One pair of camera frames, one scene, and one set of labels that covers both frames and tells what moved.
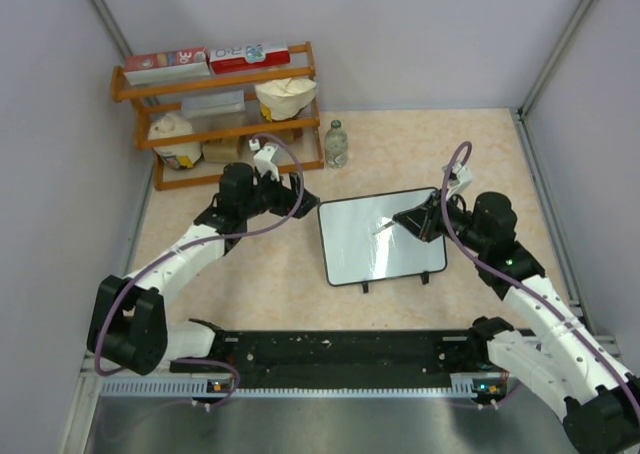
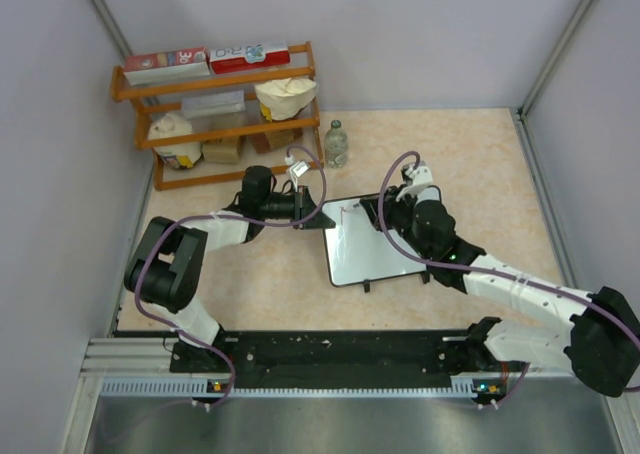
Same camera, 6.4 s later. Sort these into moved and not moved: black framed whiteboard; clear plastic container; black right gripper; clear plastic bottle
Moved: black right gripper
Not moved: clear plastic container; clear plastic bottle; black framed whiteboard
